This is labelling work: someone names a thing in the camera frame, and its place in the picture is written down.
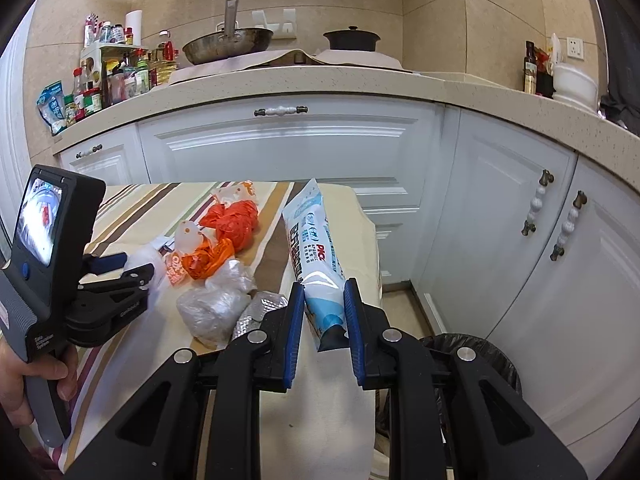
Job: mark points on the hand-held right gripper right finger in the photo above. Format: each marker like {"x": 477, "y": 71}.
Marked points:
{"x": 352, "y": 335}

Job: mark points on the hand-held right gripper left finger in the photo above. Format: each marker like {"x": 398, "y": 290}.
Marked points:
{"x": 296, "y": 340}

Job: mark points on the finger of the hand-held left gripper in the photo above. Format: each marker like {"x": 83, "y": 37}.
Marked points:
{"x": 130, "y": 279}
{"x": 112, "y": 261}

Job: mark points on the white plastic bag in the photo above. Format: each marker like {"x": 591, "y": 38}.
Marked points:
{"x": 150, "y": 257}

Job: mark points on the clear plastic bag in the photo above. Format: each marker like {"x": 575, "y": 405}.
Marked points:
{"x": 215, "y": 305}

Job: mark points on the blue white plastic packet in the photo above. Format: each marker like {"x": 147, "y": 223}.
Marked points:
{"x": 310, "y": 240}

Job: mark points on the small orange white wrapper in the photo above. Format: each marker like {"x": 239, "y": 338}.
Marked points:
{"x": 242, "y": 191}

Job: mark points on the black lined trash bin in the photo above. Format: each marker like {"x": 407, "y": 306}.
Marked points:
{"x": 505, "y": 370}

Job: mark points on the person's left hand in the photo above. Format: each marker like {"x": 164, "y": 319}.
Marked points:
{"x": 15, "y": 385}

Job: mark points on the striped tablecloth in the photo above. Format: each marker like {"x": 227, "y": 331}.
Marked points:
{"x": 125, "y": 200}

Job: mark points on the clear jelly cup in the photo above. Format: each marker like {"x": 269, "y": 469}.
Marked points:
{"x": 187, "y": 237}

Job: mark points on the blue snack bag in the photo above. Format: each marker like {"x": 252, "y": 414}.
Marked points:
{"x": 51, "y": 110}

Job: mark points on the group of seasoning bottles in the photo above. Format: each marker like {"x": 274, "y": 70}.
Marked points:
{"x": 112, "y": 80}

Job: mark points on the beige stove cover cloth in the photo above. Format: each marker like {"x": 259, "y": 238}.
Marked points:
{"x": 235, "y": 66}

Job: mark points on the paper towel roll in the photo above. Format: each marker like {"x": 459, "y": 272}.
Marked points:
{"x": 133, "y": 27}

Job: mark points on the steel wok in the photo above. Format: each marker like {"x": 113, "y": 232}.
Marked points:
{"x": 225, "y": 45}

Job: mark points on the black lidded pot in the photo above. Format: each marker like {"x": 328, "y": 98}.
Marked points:
{"x": 352, "y": 40}

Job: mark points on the dark glass bottle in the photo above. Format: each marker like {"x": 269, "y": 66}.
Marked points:
{"x": 529, "y": 72}

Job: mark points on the red box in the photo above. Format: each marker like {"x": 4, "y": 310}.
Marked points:
{"x": 545, "y": 82}

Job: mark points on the white lidded bowl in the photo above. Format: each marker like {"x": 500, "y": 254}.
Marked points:
{"x": 575, "y": 80}
{"x": 575, "y": 101}

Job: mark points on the white paper packet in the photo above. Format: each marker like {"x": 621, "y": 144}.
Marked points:
{"x": 555, "y": 50}

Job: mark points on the dark cloth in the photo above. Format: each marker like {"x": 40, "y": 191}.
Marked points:
{"x": 620, "y": 105}

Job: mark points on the white wall hook rack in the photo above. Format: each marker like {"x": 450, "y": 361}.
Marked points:
{"x": 274, "y": 22}

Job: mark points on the white wall socket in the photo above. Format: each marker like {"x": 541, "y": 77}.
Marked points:
{"x": 576, "y": 48}

